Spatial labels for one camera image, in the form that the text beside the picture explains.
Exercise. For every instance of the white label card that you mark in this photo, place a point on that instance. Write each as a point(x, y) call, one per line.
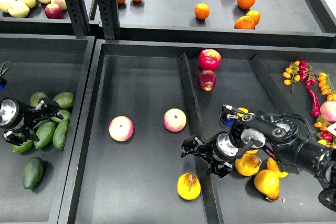
point(332, 129)

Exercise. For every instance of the black shelf post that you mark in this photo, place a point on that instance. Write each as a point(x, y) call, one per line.
point(110, 19)
point(78, 16)

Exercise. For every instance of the round yellow pear with stem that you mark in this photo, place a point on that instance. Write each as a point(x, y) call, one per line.
point(242, 111)

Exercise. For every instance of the red apple on shelf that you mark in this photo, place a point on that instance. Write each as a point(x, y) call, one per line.
point(54, 11)

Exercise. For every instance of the green avocado centre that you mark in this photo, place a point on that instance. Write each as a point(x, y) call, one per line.
point(66, 114)

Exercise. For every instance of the green avocado top right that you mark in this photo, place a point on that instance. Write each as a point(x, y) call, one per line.
point(65, 100)

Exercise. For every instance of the pale yellow apple far left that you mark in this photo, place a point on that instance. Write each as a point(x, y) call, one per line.
point(4, 5)

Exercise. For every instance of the black shelf post right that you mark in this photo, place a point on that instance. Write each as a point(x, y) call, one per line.
point(110, 19)

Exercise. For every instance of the black middle tray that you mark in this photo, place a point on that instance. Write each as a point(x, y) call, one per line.
point(135, 181)

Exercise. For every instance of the green avocado middle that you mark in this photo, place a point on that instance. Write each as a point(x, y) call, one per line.
point(45, 134)

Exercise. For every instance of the black tray divider left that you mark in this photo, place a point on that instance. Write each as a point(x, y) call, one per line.
point(211, 203)

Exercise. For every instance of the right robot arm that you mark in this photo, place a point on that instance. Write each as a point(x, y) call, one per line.
point(278, 136)

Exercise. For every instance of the yellow pear hidden right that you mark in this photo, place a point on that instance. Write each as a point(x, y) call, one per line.
point(273, 166)

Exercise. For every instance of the bright red apple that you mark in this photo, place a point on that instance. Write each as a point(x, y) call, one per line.
point(209, 59)

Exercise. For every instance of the pale pink apple on shelf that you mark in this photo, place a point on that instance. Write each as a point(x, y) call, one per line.
point(61, 3)

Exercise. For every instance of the pale yellow apple front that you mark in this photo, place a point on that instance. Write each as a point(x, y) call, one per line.
point(18, 9)

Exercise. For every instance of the red chili pepper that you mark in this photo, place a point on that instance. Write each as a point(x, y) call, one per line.
point(315, 103)

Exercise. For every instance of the green avocado bottom left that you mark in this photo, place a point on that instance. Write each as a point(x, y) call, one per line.
point(24, 147)

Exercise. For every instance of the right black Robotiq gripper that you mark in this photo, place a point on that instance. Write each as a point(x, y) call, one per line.
point(217, 151)

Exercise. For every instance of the pink apple left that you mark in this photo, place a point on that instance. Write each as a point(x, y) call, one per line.
point(121, 128)

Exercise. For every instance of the black upper left shelf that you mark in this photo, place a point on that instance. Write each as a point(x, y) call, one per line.
point(37, 23)

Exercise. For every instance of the black left tray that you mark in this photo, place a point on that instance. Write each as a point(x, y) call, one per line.
point(51, 64)

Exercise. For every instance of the dark green avocado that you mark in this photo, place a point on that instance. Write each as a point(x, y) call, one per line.
point(33, 173)

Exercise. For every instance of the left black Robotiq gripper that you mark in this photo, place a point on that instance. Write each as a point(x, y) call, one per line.
point(17, 116)

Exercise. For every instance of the green avocado right lower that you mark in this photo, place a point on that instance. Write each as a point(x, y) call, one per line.
point(60, 135)

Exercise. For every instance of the black tray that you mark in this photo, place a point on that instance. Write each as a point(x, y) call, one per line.
point(51, 64)
point(135, 181)

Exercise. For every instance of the green avocado top left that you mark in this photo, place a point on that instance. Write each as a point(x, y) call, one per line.
point(34, 99)

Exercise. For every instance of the black shelf post left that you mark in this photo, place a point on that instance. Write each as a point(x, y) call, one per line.
point(78, 16)

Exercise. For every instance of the dark red apple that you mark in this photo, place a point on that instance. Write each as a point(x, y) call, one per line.
point(206, 80)

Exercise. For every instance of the orange cherry tomato bunch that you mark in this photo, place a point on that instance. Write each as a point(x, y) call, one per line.
point(291, 75)

